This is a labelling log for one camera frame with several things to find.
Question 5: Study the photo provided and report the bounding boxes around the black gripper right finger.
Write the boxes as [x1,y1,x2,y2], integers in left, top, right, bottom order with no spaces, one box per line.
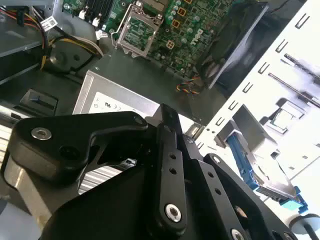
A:
[177,124,276,240]

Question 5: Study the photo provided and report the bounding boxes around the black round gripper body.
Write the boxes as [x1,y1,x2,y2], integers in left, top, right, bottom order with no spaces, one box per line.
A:
[39,159,299,240]

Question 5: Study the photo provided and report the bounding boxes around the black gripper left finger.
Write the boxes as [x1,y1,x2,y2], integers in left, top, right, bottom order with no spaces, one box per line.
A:
[9,103,189,224]

